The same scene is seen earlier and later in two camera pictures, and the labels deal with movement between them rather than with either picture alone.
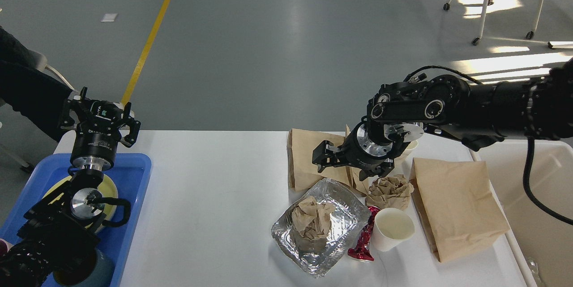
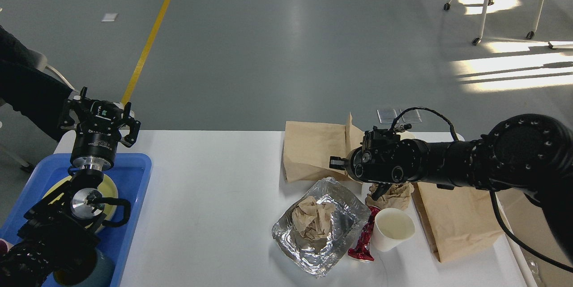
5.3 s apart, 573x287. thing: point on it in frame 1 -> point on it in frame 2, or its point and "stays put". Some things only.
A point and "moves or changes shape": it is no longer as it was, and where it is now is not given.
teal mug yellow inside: (99, 271) stays put
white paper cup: (391, 226) stays put
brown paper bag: (458, 205) stays put
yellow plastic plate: (106, 187) stays put
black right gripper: (357, 148) -> (338, 162)
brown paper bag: (302, 173) moves or changes shape
